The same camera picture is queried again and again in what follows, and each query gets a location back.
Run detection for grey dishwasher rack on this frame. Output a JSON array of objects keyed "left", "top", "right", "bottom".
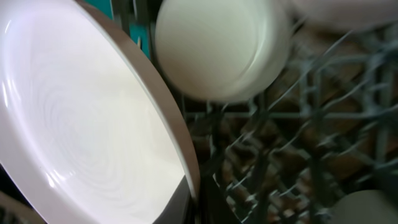
[{"left": 113, "top": 1, "right": 397, "bottom": 223}]

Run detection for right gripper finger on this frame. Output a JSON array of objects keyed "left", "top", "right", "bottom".
[{"left": 1, "top": 192, "right": 46, "bottom": 224}]

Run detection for white round plate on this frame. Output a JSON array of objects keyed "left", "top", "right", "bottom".
[{"left": 1, "top": 0, "right": 200, "bottom": 223}]

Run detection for cream bowl with nuts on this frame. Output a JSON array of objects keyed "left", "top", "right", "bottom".
[{"left": 155, "top": 0, "right": 292, "bottom": 103}]

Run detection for white paper cup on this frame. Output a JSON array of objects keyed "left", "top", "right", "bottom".
[{"left": 330, "top": 190, "right": 397, "bottom": 224}]

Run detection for teal plastic tray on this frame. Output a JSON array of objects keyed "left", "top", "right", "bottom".
[{"left": 85, "top": 0, "right": 150, "bottom": 59}]

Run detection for pink bowl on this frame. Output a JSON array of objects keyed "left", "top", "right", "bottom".
[{"left": 289, "top": 0, "right": 397, "bottom": 33}]

